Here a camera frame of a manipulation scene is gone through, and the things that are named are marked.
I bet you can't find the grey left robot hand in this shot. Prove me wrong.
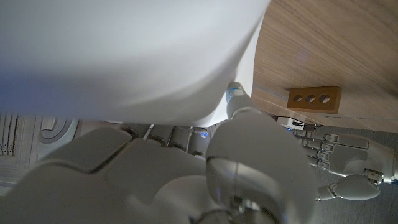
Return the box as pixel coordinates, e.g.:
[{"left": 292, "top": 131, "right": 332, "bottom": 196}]
[{"left": 294, "top": 129, "right": 396, "bottom": 202}]

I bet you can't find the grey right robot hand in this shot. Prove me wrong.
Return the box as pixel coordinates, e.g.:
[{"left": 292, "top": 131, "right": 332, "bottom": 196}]
[{"left": 0, "top": 82, "right": 321, "bottom": 224}]

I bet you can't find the brown block with holes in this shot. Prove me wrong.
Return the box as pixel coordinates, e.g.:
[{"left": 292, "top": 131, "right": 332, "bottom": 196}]
[{"left": 286, "top": 86, "right": 342, "bottom": 115}]

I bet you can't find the white paper sheet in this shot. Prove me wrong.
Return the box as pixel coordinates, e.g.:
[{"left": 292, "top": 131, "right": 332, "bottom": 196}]
[{"left": 0, "top": 0, "right": 271, "bottom": 128}]

